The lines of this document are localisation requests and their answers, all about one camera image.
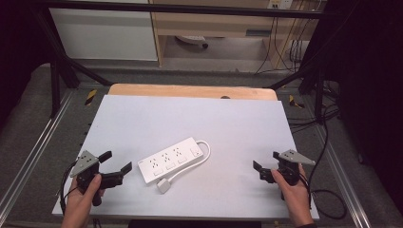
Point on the white power strip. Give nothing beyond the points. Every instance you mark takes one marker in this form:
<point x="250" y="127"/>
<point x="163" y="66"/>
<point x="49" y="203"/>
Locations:
<point x="171" y="160"/>

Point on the wooden table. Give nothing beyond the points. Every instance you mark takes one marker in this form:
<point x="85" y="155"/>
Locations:
<point x="190" y="91"/>

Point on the person's left hand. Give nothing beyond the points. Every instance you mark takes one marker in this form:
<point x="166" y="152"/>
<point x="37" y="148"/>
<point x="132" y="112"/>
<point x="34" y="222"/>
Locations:
<point x="80" y="201"/>

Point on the black curtain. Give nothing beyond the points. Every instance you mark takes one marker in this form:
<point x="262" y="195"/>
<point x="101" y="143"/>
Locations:
<point x="15" y="47"/>
<point x="370" y="79"/>

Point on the aluminium floor rail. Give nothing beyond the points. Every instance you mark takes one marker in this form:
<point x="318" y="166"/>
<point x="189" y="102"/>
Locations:
<point x="341" y="177"/>
<point x="34" y="148"/>

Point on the white wall socket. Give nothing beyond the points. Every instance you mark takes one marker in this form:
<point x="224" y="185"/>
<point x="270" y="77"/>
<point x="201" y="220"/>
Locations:
<point x="279" y="3"/>

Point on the yellow black floor tape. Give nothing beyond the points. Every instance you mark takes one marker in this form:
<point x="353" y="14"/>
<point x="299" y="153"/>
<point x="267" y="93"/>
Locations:
<point x="295" y="102"/>
<point x="91" y="97"/>

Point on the white device under desk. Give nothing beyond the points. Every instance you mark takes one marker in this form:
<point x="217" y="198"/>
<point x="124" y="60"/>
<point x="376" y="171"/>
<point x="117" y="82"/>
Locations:
<point x="191" y="39"/>

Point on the white table board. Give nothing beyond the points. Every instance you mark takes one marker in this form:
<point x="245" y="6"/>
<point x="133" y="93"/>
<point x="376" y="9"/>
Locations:
<point x="190" y="126"/>

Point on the white cabinet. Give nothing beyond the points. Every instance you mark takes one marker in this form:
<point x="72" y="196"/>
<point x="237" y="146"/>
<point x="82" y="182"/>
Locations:
<point x="103" y="34"/>

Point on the wooden desk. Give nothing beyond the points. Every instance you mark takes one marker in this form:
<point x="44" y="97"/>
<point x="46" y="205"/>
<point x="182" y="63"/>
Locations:
<point x="215" y="25"/>

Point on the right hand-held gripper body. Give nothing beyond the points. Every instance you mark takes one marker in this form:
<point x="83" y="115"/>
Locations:
<point x="294" y="156"/>

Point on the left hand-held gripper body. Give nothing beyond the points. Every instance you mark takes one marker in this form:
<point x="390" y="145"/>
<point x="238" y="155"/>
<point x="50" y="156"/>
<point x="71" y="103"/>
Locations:
<point x="85" y="161"/>

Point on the black metal frame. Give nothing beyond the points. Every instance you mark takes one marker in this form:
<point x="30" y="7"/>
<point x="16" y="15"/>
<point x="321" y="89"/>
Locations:
<point x="190" y="8"/>

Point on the white power plug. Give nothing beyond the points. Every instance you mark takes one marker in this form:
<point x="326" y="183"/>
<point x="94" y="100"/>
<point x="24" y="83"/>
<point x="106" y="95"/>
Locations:
<point x="163" y="186"/>

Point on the person's right hand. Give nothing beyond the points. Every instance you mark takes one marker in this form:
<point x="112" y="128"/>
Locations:
<point x="294" y="198"/>

